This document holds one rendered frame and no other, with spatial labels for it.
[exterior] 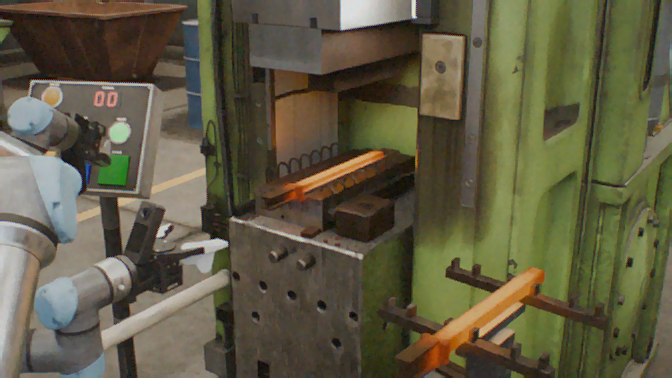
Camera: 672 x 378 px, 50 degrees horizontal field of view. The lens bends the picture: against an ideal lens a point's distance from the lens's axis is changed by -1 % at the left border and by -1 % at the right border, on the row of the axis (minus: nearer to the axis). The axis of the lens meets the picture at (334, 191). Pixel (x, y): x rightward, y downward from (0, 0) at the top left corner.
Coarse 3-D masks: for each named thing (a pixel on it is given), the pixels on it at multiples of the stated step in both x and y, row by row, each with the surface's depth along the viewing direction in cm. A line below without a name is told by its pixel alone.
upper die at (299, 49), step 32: (256, 32) 161; (288, 32) 156; (320, 32) 151; (352, 32) 160; (384, 32) 171; (416, 32) 183; (256, 64) 163; (288, 64) 158; (320, 64) 153; (352, 64) 162
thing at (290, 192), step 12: (360, 156) 190; (372, 156) 189; (336, 168) 179; (348, 168) 181; (312, 180) 170; (324, 180) 173; (276, 192) 161; (288, 192) 163; (300, 192) 165; (264, 204) 159; (276, 204) 161
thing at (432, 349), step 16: (528, 272) 134; (544, 272) 134; (512, 288) 128; (528, 288) 130; (480, 304) 122; (496, 304) 122; (512, 304) 126; (464, 320) 117; (480, 320) 118; (432, 336) 111; (448, 336) 112; (464, 336) 115; (400, 352) 106; (416, 352) 106; (432, 352) 110; (448, 352) 110; (400, 368) 105; (416, 368) 107; (432, 368) 109
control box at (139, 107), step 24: (72, 96) 184; (120, 96) 182; (144, 96) 181; (96, 120) 182; (120, 120) 181; (144, 120) 180; (120, 144) 180; (144, 144) 179; (96, 168) 179; (144, 168) 179; (96, 192) 180; (120, 192) 177; (144, 192) 180
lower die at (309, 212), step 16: (336, 160) 192; (400, 160) 191; (288, 176) 182; (304, 176) 179; (336, 176) 176; (368, 176) 179; (256, 192) 174; (304, 192) 165; (320, 192) 167; (336, 192) 167; (352, 192) 173; (256, 208) 176; (288, 208) 169; (304, 208) 167; (320, 208) 164; (304, 224) 168; (320, 224) 165; (336, 224) 169
